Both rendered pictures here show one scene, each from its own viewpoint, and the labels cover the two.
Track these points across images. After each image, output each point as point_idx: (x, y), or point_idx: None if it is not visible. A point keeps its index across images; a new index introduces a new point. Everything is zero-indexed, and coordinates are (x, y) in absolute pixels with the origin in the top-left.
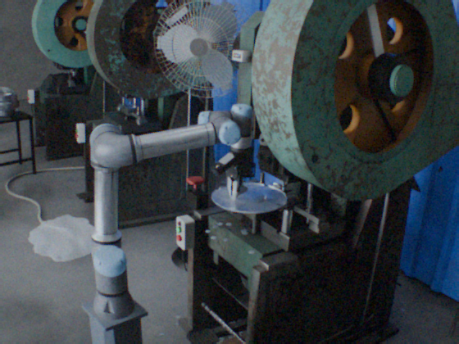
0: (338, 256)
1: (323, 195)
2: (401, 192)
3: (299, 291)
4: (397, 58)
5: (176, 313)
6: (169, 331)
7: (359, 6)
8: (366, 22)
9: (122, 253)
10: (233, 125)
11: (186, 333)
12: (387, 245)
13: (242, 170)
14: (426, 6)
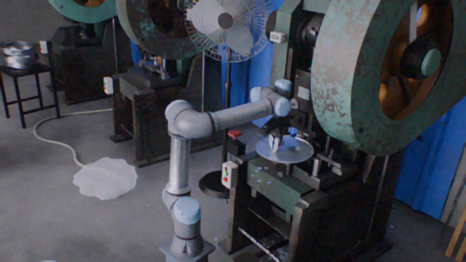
0: (353, 191)
1: None
2: None
3: (326, 220)
4: (429, 44)
5: (214, 235)
6: (212, 252)
7: (408, 4)
8: None
9: (197, 203)
10: (286, 101)
11: (226, 253)
12: (386, 179)
13: (282, 130)
14: None
